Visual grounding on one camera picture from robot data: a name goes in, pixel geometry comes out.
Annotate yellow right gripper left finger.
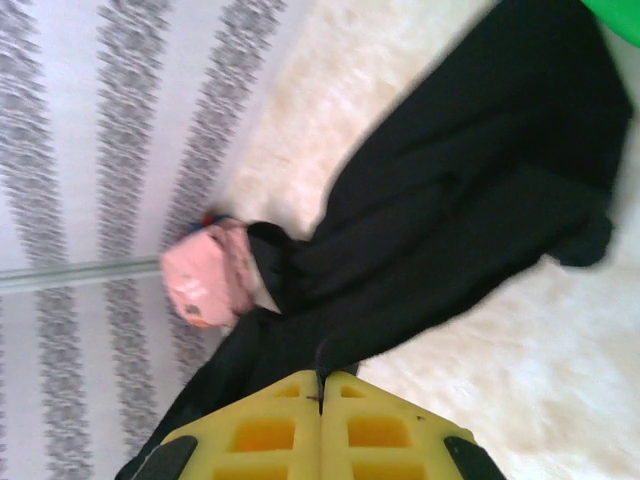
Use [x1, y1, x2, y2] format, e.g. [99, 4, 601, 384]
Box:
[115, 368, 322, 480]

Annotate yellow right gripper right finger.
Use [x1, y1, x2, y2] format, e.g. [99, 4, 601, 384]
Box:
[319, 371, 507, 480]

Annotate black t-shirt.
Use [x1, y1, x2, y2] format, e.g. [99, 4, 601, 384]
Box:
[114, 0, 635, 480]

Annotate pink folded printed t-shirt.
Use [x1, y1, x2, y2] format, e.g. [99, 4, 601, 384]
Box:
[160, 219, 261, 330]

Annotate green plastic basket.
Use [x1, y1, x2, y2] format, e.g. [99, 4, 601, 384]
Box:
[582, 0, 640, 47]

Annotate aluminium frame post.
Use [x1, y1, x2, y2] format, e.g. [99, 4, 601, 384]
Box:
[0, 255, 167, 294]

